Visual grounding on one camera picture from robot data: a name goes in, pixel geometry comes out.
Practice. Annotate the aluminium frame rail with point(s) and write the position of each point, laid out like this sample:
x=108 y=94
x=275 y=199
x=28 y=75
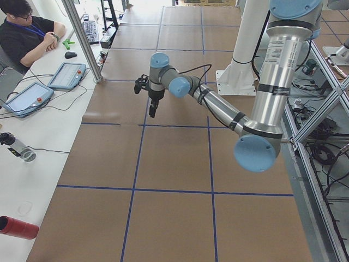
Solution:
x=316 y=123

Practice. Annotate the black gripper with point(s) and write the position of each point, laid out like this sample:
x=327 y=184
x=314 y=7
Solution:
x=156 y=94

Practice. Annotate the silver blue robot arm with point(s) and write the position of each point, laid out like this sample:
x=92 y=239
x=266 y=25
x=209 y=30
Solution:
x=256 y=119

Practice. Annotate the far blue teach pendant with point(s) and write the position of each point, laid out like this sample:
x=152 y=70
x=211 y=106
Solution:
x=67 y=76

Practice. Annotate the black computer mouse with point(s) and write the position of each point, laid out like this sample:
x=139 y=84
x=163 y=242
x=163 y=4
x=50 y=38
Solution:
x=70 y=54

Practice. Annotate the clear water bottle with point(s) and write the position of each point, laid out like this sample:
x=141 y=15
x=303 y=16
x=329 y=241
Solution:
x=17 y=147

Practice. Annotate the green plastic tool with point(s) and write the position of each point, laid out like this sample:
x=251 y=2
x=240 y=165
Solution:
x=67 y=43

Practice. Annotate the aluminium frame post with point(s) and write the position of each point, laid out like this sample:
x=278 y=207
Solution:
x=85 y=46

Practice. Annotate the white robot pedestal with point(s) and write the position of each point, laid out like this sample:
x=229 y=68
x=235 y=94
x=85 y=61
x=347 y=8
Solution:
x=238 y=78

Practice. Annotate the blue teach pendant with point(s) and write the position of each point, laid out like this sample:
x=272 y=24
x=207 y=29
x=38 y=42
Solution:
x=67 y=76
x=30 y=100

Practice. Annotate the seated person in black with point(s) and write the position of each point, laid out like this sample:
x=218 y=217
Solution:
x=25 y=37

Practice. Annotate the black computer keyboard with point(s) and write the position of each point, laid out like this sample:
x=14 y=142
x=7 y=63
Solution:
x=91 y=31

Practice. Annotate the red bottle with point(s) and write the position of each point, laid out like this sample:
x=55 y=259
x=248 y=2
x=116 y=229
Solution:
x=17 y=228

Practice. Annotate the near blue teach pendant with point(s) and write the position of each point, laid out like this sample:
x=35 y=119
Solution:
x=30 y=100

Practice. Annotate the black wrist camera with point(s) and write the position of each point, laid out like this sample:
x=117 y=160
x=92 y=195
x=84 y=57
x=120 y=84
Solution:
x=142 y=83

